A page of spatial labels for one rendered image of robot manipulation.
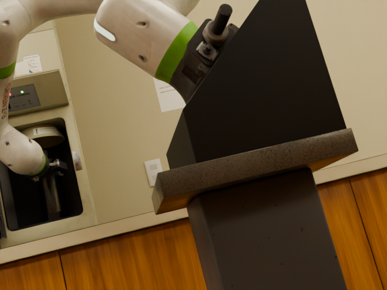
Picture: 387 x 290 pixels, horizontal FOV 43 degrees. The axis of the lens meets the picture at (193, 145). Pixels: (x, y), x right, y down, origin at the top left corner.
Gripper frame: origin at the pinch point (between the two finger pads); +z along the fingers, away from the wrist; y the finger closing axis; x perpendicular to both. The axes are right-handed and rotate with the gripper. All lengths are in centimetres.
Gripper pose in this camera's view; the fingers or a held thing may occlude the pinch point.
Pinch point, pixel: (47, 174)
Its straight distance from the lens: 190.6
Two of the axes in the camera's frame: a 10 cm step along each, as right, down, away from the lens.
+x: 2.5, 9.5, -1.8
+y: -9.7, 2.2, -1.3
